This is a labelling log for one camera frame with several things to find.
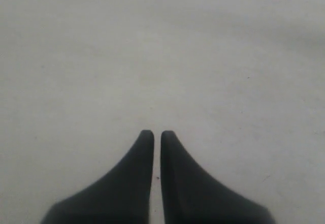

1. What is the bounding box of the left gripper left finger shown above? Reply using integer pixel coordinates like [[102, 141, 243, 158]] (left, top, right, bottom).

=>
[[41, 130, 154, 223]]

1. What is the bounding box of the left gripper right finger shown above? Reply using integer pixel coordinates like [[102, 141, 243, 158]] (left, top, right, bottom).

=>
[[160, 131, 276, 223]]

